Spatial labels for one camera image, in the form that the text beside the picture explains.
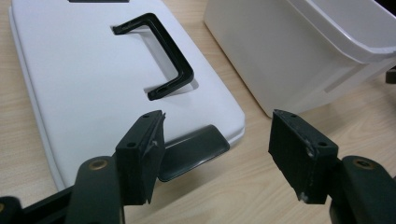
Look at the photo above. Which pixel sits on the dark object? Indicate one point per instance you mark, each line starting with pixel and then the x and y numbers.
pixel 391 75

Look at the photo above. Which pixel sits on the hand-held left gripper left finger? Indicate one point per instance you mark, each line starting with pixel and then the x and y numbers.
pixel 140 155

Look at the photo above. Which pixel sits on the white plastic storage box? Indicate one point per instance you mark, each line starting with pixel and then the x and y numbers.
pixel 264 46

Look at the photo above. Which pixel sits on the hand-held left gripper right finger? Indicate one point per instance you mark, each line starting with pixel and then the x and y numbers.
pixel 299 155

